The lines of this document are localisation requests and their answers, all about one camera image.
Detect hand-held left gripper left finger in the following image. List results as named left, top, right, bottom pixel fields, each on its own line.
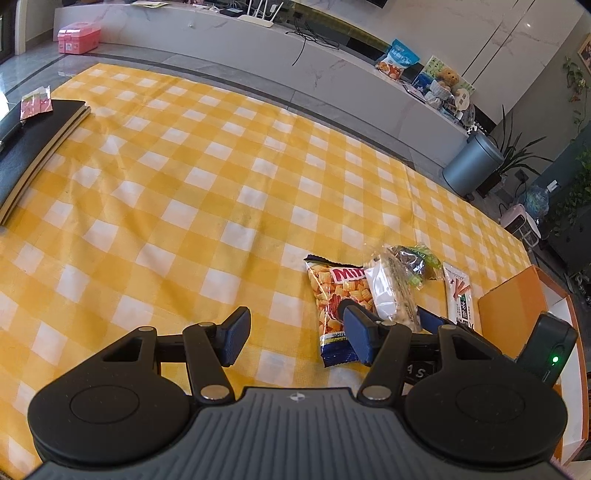
left=99, top=306, right=254, bottom=401

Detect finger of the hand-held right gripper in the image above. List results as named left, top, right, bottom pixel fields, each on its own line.
left=336, top=298, right=365, bottom=321
left=417, top=310, right=452, bottom=334

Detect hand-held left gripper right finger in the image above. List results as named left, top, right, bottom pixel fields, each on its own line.
left=343, top=306, right=505, bottom=401

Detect red orange snack packet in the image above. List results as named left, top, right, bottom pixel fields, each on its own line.
left=304, top=254, right=384, bottom=369

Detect orange cardboard box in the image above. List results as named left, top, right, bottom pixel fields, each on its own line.
left=477, top=264, right=591, bottom=467

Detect white stick snack packet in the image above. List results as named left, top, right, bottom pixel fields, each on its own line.
left=442, top=261, right=483, bottom=335

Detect green snack packet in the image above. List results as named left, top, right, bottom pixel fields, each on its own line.
left=387, top=244, right=445, bottom=289

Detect pink plastic stool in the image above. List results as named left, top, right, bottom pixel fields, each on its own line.
left=501, top=203, right=541, bottom=250

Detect blue water bottle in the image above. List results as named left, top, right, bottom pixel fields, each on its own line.
left=524, top=182, right=559, bottom=227

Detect leafy floor plant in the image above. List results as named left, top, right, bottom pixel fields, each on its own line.
left=551, top=171, right=591, bottom=241

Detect grey blue trash bin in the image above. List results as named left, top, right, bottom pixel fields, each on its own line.
left=442, top=131, right=506, bottom=200

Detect yellow checked tablecloth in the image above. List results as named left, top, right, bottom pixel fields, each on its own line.
left=0, top=62, right=532, bottom=480

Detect potted green plant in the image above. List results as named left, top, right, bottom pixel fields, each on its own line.
left=475, top=104, right=555, bottom=199

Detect blue snack bag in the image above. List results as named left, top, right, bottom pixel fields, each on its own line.
left=375, top=39, right=421, bottom=81

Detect hanging vine plant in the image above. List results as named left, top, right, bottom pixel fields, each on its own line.
left=561, top=55, right=591, bottom=125

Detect black notebook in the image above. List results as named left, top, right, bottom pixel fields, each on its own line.
left=0, top=98, right=92, bottom=227

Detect white marble TV cabinet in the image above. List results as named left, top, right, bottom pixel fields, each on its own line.
left=53, top=0, right=472, bottom=169

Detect white router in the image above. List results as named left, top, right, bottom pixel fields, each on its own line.
left=238, top=0, right=284, bottom=21

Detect pink flat packet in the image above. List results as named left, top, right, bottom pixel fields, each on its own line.
left=19, top=85, right=55, bottom=121

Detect pink storage box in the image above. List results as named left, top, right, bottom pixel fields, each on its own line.
left=57, top=22, right=101, bottom=56

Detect black cables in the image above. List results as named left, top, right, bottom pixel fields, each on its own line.
left=288, top=18, right=342, bottom=68

